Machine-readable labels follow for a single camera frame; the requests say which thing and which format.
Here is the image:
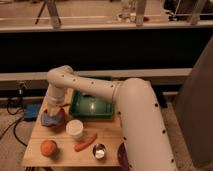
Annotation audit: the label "black cables on floor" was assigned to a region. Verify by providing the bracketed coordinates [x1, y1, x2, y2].
[0, 96, 28, 148]

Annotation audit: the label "blue box on floor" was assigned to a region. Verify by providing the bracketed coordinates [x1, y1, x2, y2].
[24, 103, 41, 121]

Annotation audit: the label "wooden table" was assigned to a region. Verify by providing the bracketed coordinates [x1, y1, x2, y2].
[21, 80, 174, 168]

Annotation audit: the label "blue sponge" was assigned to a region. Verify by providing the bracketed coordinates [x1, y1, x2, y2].
[40, 109, 66, 128]

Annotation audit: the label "white plastic cup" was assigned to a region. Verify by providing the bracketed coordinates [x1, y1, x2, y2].
[66, 119, 84, 139]

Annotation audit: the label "green plastic tray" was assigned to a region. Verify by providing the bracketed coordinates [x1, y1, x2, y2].
[69, 76, 115, 119]

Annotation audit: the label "grey panel at right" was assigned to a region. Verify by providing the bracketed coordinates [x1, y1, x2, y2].
[174, 36, 213, 171]

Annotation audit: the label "dark purple plate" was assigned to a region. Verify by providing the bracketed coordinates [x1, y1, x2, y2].
[117, 143, 130, 171]

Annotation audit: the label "orange round fruit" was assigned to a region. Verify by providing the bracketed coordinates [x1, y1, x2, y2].
[40, 140, 57, 157]

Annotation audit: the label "orange carrot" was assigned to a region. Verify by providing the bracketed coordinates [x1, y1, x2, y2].
[74, 134, 97, 152]

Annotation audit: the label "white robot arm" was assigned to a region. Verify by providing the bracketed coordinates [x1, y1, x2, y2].
[46, 65, 178, 171]

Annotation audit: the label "small metal bowl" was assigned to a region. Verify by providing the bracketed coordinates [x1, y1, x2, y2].
[92, 143, 106, 160]

